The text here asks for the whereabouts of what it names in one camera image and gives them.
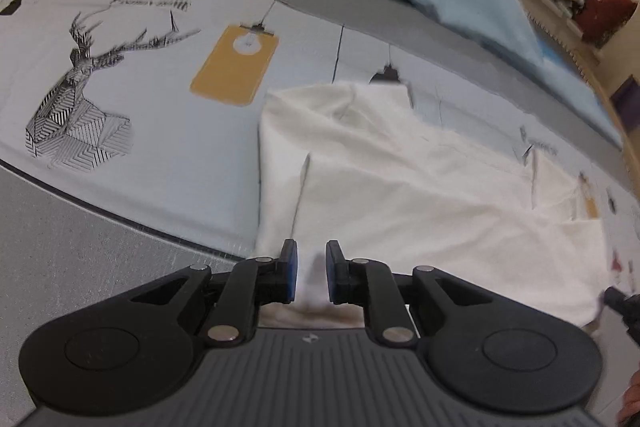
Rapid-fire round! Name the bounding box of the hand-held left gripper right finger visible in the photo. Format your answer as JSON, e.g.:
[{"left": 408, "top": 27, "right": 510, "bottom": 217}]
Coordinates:
[{"left": 325, "top": 238, "right": 516, "bottom": 349}]

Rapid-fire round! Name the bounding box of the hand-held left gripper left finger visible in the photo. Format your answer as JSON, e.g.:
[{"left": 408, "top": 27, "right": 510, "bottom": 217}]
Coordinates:
[{"left": 107, "top": 238, "right": 300, "bottom": 349}]

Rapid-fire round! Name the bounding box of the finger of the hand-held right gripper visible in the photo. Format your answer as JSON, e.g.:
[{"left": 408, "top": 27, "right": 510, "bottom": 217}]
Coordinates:
[{"left": 603, "top": 287, "right": 632, "bottom": 315}]

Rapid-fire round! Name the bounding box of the white long-sleeve shirt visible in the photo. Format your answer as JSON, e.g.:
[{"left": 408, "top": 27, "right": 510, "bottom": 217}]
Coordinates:
[{"left": 252, "top": 82, "right": 613, "bottom": 330}]

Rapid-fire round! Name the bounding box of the person's right hand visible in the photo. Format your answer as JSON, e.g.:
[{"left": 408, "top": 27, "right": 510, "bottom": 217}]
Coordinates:
[{"left": 616, "top": 369, "right": 640, "bottom": 425}]

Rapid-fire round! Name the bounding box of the purple bag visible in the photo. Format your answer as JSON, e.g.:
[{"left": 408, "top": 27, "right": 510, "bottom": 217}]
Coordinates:
[{"left": 611, "top": 77, "right": 640, "bottom": 128}]

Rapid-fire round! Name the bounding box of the dark red cushion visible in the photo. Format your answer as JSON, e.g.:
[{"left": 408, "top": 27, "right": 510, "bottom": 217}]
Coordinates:
[{"left": 572, "top": 0, "right": 638, "bottom": 45}]

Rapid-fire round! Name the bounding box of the white windowsill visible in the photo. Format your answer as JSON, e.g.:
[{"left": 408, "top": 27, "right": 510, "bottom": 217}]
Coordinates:
[{"left": 482, "top": 0, "right": 601, "bottom": 68}]

